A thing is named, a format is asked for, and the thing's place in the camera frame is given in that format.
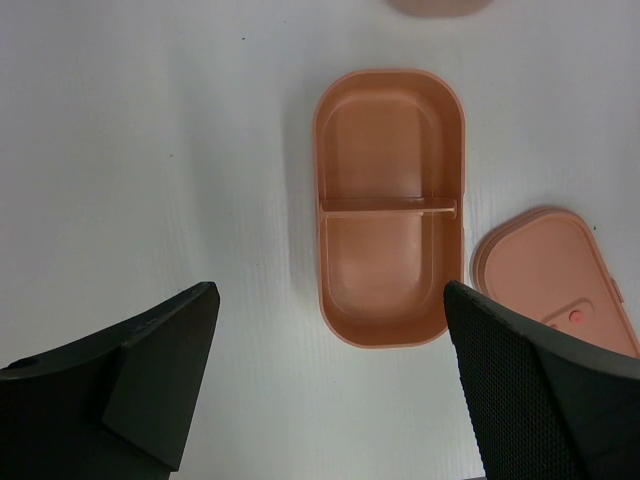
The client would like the far pink lunch box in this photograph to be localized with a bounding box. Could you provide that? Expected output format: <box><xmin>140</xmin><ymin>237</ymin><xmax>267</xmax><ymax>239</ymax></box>
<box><xmin>389</xmin><ymin>0</ymin><xmax>491</xmax><ymax>18</ymax></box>

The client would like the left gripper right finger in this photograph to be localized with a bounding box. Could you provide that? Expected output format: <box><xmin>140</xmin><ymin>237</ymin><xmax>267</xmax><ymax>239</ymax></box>
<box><xmin>443</xmin><ymin>281</ymin><xmax>639</xmax><ymax>479</ymax></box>

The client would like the pink lunch box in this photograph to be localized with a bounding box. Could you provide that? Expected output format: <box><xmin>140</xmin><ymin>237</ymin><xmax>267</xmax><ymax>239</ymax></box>
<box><xmin>312</xmin><ymin>68</ymin><xmax>465</xmax><ymax>349</ymax></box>
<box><xmin>389</xmin><ymin>0</ymin><xmax>491</xmax><ymax>18</ymax></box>

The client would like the centre pink box lid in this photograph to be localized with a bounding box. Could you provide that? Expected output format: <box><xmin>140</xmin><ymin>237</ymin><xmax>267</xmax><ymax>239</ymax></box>
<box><xmin>472</xmin><ymin>207</ymin><xmax>639</xmax><ymax>358</ymax></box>

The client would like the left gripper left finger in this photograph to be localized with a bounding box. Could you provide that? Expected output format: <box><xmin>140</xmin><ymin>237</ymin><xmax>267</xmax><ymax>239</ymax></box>
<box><xmin>1</xmin><ymin>282</ymin><xmax>220</xmax><ymax>479</ymax></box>

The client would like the near pink lunch box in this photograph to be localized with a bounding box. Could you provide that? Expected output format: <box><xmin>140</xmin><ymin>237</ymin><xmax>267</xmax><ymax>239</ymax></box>
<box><xmin>312</xmin><ymin>68</ymin><xmax>465</xmax><ymax>349</ymax></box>

